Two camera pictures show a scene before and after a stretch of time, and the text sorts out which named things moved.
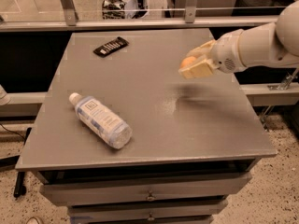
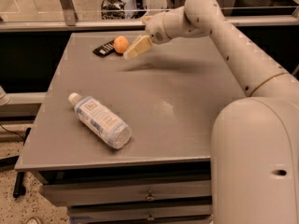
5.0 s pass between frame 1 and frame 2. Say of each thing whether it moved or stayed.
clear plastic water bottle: stayed
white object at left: stayed
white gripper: moved
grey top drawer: stayed
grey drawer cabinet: stayed
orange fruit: moved
